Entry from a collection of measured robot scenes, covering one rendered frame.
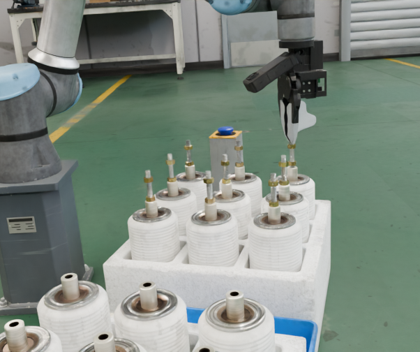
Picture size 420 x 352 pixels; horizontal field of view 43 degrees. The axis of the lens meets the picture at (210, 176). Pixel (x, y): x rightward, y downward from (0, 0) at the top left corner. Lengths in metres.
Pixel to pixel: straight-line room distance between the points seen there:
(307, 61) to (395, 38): 5.17
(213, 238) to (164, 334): 0.29
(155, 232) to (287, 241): 0.24
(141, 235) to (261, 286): 0.24
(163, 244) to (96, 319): 0.29
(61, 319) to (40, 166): 0.51
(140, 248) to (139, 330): 0.34
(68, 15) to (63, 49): 0.08
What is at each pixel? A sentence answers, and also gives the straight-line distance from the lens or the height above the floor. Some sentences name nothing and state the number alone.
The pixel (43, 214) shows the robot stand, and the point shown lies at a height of 0.23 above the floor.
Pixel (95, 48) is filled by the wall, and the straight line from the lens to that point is 6.11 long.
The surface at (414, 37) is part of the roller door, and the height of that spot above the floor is 0.20.
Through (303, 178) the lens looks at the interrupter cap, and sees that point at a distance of 1.18.
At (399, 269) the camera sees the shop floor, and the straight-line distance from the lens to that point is 1.36.
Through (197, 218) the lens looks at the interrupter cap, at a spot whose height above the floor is 0.25.
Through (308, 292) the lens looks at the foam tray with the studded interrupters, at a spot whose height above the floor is 0.16.
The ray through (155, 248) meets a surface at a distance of 1.00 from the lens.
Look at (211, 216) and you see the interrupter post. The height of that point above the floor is 0.26.
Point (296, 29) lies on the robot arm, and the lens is 1.08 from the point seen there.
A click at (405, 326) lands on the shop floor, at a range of 1.15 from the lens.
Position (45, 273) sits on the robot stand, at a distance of 1.23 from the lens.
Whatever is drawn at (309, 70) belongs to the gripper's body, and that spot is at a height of 0.49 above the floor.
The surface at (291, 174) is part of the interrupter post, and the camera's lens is 1.16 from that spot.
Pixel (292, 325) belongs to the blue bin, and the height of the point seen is 0.11.
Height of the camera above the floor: 0.62
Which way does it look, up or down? 17 degrees down
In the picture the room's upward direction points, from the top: 4 degrees counter-clockwise
